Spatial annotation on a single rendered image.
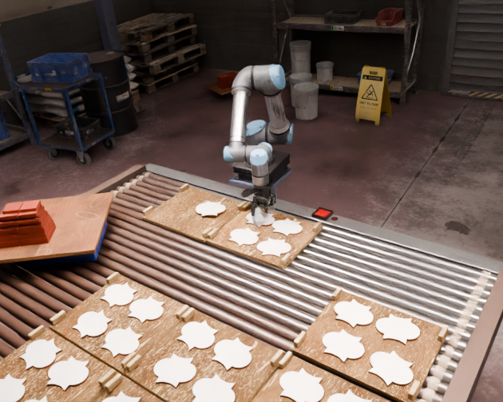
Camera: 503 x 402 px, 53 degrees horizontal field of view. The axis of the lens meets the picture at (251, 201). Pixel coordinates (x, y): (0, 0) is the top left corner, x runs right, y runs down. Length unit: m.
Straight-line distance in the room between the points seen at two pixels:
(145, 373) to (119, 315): 0.32
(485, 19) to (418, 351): 5.18
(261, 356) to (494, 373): 1.63
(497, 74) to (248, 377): 5.50
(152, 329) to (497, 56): 5.49
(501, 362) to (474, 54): 4.28
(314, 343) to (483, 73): 5.28
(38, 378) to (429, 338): 1.30
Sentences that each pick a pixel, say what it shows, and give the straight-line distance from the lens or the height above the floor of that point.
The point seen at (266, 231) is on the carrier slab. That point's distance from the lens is 2.30.
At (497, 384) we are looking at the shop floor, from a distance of 3.03.
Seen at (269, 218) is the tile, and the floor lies 0.94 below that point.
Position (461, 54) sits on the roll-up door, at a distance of 6.68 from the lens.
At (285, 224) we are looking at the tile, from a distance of 2.33.
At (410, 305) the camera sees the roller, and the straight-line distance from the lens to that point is 1.97.
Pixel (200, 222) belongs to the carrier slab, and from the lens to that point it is 2.43.
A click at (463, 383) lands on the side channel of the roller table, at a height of 0.95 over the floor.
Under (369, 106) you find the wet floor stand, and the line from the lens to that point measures 5.81.
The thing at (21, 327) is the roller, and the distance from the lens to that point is 2.15.
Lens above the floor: 2.22
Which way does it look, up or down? 30 degrees down
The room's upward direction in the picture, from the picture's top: 5 degrees counter-clockwise
